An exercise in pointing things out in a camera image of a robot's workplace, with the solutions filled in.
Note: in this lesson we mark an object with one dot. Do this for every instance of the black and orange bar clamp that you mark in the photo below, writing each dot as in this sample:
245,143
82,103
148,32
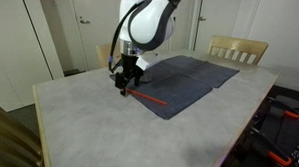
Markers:
290,114
278,158

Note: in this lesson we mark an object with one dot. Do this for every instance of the light wooden slat-back chair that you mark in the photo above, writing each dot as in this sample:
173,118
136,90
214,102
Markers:
103,55
236,42
11,148

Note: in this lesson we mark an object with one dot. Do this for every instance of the red plastic straw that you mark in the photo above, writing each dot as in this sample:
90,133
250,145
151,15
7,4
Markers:
146,96

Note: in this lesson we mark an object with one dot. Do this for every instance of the white double-door closet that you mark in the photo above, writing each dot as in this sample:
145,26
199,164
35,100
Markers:
185,32

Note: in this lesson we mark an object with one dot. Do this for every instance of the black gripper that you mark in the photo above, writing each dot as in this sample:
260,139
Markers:
130,64

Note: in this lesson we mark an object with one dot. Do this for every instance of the dark blue cloth mat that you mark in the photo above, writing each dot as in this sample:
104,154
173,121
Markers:
202,70
176,92

